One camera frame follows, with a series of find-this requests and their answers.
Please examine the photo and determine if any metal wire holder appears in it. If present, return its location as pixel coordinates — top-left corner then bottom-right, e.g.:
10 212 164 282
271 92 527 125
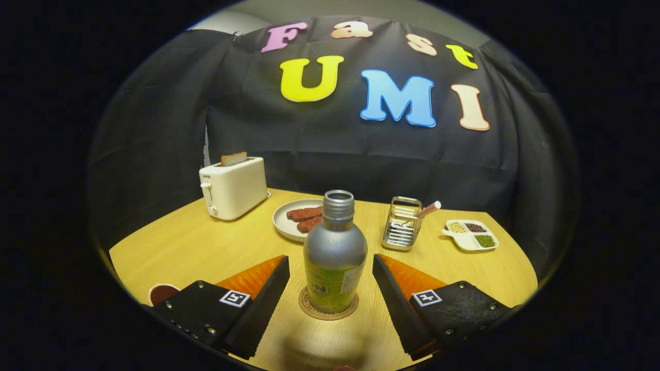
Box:
382 196 425 252

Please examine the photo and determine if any black backdrop cloth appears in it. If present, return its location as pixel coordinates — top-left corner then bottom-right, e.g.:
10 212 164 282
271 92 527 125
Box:
88 15 581 282

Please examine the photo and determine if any wooden table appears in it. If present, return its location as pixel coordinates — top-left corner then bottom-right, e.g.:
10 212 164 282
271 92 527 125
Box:
108 188 539 371

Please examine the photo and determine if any pink stick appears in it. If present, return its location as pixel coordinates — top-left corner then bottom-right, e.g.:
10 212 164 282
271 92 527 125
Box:
412 200 442 222

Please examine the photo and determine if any round cork coaster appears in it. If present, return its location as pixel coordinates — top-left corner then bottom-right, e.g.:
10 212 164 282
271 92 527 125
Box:
299 286 360 322

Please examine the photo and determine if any white divided dish with beans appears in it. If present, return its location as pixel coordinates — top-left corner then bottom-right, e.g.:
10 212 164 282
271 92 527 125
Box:
442 220 500 252

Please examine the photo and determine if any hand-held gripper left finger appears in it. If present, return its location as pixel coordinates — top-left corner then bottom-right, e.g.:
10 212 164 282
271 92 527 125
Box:
153 255 290 360

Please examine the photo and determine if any brown sausage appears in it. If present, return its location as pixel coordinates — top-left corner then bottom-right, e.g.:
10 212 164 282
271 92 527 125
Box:
296 215 323 234
286 206 324 223

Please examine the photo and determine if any white toaster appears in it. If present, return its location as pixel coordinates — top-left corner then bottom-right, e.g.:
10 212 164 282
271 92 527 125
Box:
199 157 271 222

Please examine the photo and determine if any white round plate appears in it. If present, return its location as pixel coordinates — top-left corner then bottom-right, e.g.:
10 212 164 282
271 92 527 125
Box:
272 199 326 244

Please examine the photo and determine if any silver bottle green label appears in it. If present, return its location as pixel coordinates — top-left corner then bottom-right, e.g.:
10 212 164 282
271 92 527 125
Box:
303 190 369 314

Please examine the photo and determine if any beige cup wooden handle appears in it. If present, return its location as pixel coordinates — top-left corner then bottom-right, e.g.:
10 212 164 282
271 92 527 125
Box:
148 283 182 308

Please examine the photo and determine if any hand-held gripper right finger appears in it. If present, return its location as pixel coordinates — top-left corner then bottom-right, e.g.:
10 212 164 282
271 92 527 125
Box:
372 254 512 362

